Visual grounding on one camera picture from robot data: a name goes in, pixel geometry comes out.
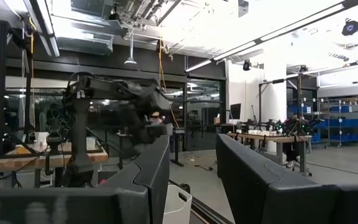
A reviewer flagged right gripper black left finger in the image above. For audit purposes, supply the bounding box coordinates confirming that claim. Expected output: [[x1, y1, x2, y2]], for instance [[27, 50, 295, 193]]
[[0, 134, 171, 224]]

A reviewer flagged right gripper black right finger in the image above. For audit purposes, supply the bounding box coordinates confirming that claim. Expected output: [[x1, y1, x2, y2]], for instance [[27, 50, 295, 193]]
[[215, 133, 358, 224]]

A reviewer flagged white plastic bin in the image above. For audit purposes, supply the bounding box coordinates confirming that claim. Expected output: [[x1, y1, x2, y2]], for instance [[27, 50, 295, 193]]
[[162, 183, 193, 224]]

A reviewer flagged wooden workbench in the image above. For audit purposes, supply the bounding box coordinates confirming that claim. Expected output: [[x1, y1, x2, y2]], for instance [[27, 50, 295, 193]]
[[0, 141, 109, 174], [227, 131, 313, 177]]

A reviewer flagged blue storage shelving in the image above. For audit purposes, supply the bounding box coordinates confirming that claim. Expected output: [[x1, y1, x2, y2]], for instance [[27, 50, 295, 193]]
[[287, 97, 358, 147]]

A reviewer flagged hanging pendant lamp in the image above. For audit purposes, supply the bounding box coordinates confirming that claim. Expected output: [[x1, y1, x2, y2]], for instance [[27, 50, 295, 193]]
[[123, 30, 138, 67]]

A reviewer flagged black wall monitor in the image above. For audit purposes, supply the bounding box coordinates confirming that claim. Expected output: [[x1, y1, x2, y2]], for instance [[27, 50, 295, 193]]
[[229, 103, 242, 121]]

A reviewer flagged yellow hanging cord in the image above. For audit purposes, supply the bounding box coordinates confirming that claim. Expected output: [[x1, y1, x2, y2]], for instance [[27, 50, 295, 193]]
[[157, 36, 180, 129]]

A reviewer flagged black metal station frame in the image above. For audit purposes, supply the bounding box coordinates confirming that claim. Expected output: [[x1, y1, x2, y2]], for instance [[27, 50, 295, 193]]
[[0, 19, 34, 156]]

